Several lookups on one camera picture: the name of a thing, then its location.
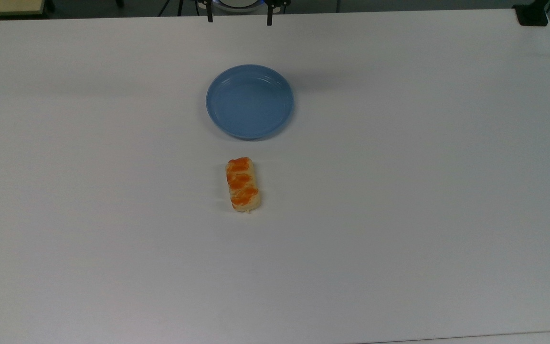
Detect beige side table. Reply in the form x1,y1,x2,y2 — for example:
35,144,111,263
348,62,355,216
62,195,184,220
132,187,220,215
0,0,47,18

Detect black table clamp mount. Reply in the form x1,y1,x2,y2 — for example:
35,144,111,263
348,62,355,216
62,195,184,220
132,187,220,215
513,3,550,27

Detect orange glazed bread loaf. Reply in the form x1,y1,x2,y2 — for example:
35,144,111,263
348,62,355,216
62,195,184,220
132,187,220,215
225,157,261,214

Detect black tripod legs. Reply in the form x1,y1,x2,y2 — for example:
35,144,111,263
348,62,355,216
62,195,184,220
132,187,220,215
158,0,186,17

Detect blue round plate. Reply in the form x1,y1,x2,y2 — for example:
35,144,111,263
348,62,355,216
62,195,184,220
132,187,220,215
206,64,295,140

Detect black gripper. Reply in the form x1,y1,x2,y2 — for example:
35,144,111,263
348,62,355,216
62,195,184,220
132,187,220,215
198,0,291,26

